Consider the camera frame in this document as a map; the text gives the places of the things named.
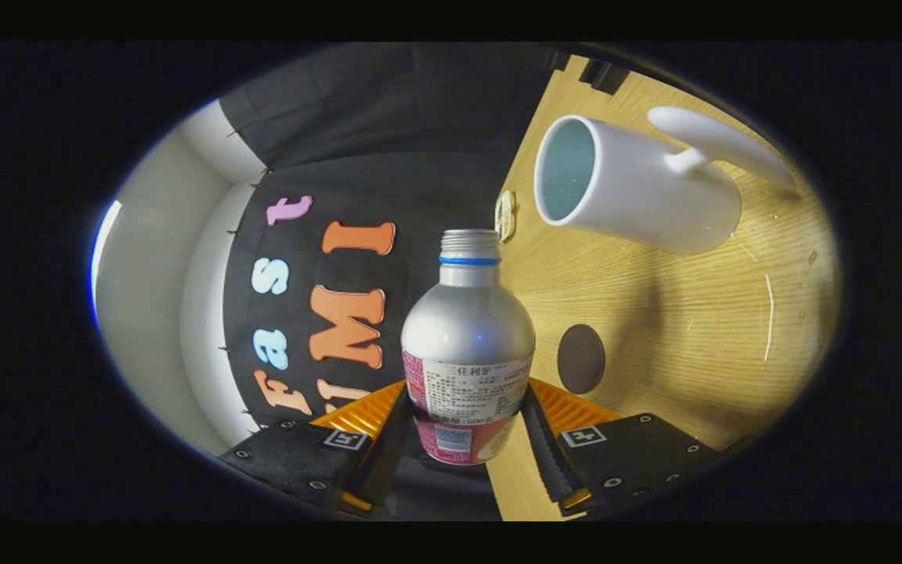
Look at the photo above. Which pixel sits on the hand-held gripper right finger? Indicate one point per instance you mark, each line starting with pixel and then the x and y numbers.
pixel 545 458

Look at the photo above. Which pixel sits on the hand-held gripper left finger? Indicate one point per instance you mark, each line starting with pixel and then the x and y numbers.
pixel 388 454

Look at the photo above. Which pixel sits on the round dark brown coaster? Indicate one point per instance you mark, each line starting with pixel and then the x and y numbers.
pixel 581 359

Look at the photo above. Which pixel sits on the silver juice bottle red label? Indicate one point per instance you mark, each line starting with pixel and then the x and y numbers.
pixel 467 337

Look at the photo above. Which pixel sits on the white ceramic cup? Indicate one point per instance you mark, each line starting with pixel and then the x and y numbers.
pixel 647 196

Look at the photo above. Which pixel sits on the wooden table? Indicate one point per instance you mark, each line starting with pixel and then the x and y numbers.
pixel 694 313

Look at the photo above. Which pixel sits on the white compartment tray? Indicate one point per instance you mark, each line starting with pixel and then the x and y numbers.
pixel 506 215

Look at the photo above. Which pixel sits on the black backdrop cloth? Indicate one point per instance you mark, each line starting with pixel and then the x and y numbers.
pixel 357 117

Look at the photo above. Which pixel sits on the black table clamp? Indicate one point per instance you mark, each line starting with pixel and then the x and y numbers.
pixel 558 60
pixel 604 76

